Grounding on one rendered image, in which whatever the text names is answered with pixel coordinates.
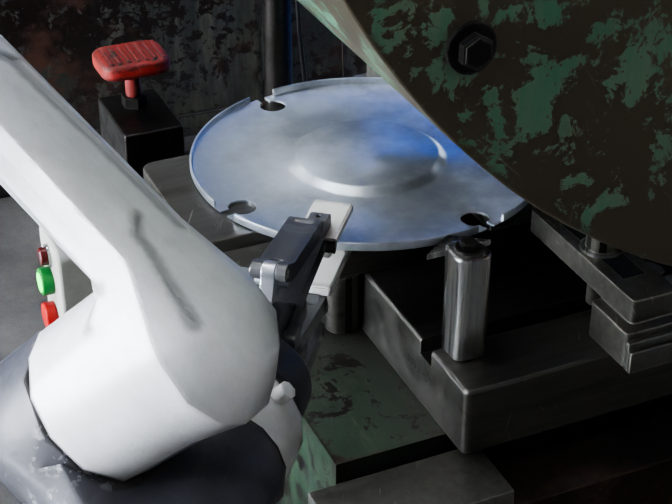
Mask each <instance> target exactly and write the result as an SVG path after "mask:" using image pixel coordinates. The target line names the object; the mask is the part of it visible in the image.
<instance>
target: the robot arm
mask: <svg viewBox="0 0 672 504"><path fill-rule="evenodd" d="M0 185H1V186H2V187H3V188H4V189H5V190H6V191H7V192H8V193H9V194H10V195H11V196H12V197H13V198H14V199H15V200H16V201H17V202H18V204H19V205H20V206H21V207H22V208H23V209H24V210H25V211H26V212H27V213H28V214H29V215H30V216H31V217H32V218H33V219H34V220H35V221H36V222H37V224H38V225H39V226H40V227H41V228H42V229H43V230H44V231H45V232H46V233H47V234H48V235H49V236H50V237H51V238H52V239H53V240H54V241H55V242H56V244H57V245H58V246H59V247H60V248H61V249H62V250H63V251H64V252H65V253H66V254H67V255H68V256H69V257H70V258H71V259H72V260H73V261H74V262H75V264H76V265H77V266H78V267H79V268H80V269H81V270H82V271H83V272H84V273H85V274H86V275H87V276H88V277H89V278H90V279H91V283H92V287H93V293H92V294H90V295H89V296H88V297H86V298H85V299H84V300H82V301H81V302H80V303H78V304H77V305H76V306H74V307H73V308H72V309H70V310H69V311H68V312H66V313H65V314H64V315H62V316H61V317H60V318H58V319H57V320H56V321H54V322H53V323H52V324H50V325H49V326H48V327H46V328H43V329H41V330H40V331H38V332H37V333H36V334H35V335H33V336H32V337H31V338H30V339H28V340H27V341H26V342H24V343H23V344H22V345H21V346H19V347H18V348H17V349H16V350H14V351H13V352H12V353H10V354H9V355H8V356H7V357H5V358H4V359H3V360H2V361H0V481H1V482H2V483H3V484H4V485H5V486H6V487H7V489H8V490H9V491H10V492H11V493H12V494H13V495H14V496H15V498H16V499H17V500H18V501H19V502H20V503H22V504H277V503H278V502H279V501H280V499H281V498H282V497H283V492H284V485H285V483H286V480H287V478H288V476H289V473H290V471H291V469H292V466H293V464H294V462H295V459H296V457H297V455H298V452H299V450H300V448H301V445H302V443H303V425H302V417H303V415H304V413H305V411H306V408H307V406H308V404H309V401H310V398H311V393H312V382H311V376H310V371H311V369H312V366H313V363H314V361H315V358H316V356H317V353H318V351H319V348H320V346H321V343H322V340H323V338H324V335H325V334H326V329H325V324H324V323H320V321H321V320H322V318H323V316H324V314H325V313H326V311H327V308H328V303H327V299H326V296H330V295H331V294H332V292H333V290H334V287H335V285H336V283H337V281H338V279H339V277H340V275H341V273H342V270H343V268H344V266H345V264H346V262H347V260H348V258H349V255H350V253H351V251H348V250H336V247H337V243H338V241H339V239H340V237H341V235H342V233H343V231H344V229H345V227H346V224H347V222H348V220H349V218H350V216H351V214H352V212H353V205H352V203H344V202H336V201H328V200H320V199H316V200H314V202H313V204H312V206H311V208H310V209H309V211H308V213H307V215H306V217H305V218H301V217H293V216H289V217H288V218H287V220H286V221H285V223H284V224H283V226H282V227H281V228H280V230H279V231H278V233H277V234H276V236H275V237H274V238H273V240H272V241H271V243H270V244H269V246H268V247H267V248H266V250H265V251H264V253H263V254H262V256H261V257H260V258H257V259H253V260H252V262H251V265H250V266H249V274H248V273H247V272H246V271H245V270H243V269H242V268H241V267H240V266H239V265H237V264H236V263H235V262H234V261H233V260H231V259H230V258H229V257H228V256H227V255H225V254H224V253H223V252H222V251H221V250H219V249H218V248H217V247H216V246H215V245H213V244H212V243H211V242H210V241H209V240H207V239H206V238H205V237H204V236H203V235H201V234H200V233H199V232H198V231H197V230H195V229H194V228H193V227H192V226H191V225H189V224H188V223H187V222H186V221H185V220H183V219H182V218H181V217H180V216H179V215H178V214H177V213H176V212H175V211H174V210H173V209H172V208H171V207H170V206H169V205H168V204H167V203H166V202H165V201H164V200H163V199H162V198H161V197H160V196H159V195H158V194H157V193H156V191H155V190H154V189H153V188H152V187H151V186H150V185H149V184H148V183H147V182H146V181H145V180H144V179H143V178H142V177H141V176H140V175H139V174H138V173H137V172H136V171H135V170H134V169H133V168H132V167H131V166H130V165H129V164H128V163H127V162H126V161H125V160H124V159H123V158H122V157H121V156H120V155H119V154H118V153H117V152H116V151H115V150H114V149H113V148H112V147H111V146H110V145H109V144H108V143H107V142H106V141H105V140H104V139H103V138H102V137H101V136H100V135H99V134H98V133H97V132H96V131H95V130H94V129H93V128H92V127H91V125H90V124H89V123H88V122H87V121H86V120H85V119H84V118H83V117H82V116H81V115H80V114H79V113H78V112H77V111H76V110H75V109H74V108H73V107H72V106H71V105H70V104H69V103H68V102H67V101H66V100H65V99H64V98H63V97H62V96H61V95H60V94H59V93H58V92H57V91H56V90H55V89H54V88H53V87H52V86H51V85H50V84H49V83H48V82H47V81H46V80H45V79H44V78H43V77H42V76H41V75H40V74H39V73H38V72H37V71H36V70H35V69H34V68H33V67H32V66H31V65H30V64H29V63H28V62H27V61H26V59H25V58H24V57H23V56H22V55H21V54H20V53H19V52H18V51H17V50H16V49H15V48H14V47H13V46H12V45H11V44H10V43H9V42H8V41H7V40H6V39H5V38H4V37H3V36H2V35H0ZM253 278H254V279H253ZM257 284H259V285H260V288H259V286H258V285H257ZM310 338H311V340H310Z"/></svg>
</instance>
